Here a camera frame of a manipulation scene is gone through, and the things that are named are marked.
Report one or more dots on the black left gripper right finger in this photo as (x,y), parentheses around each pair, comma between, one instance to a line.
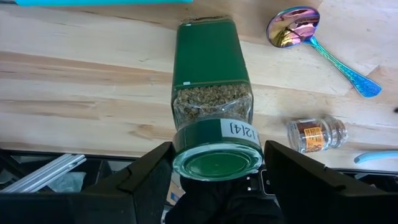
(311,199)

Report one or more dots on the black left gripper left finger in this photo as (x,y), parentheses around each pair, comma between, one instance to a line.
(124,202)

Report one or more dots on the small saffron glass jar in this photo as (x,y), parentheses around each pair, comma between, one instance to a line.
(314,137)

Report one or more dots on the rainbow iridescent spoon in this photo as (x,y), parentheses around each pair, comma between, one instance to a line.
(292,28)

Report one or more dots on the black table frame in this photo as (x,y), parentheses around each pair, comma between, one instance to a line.
(99,171)

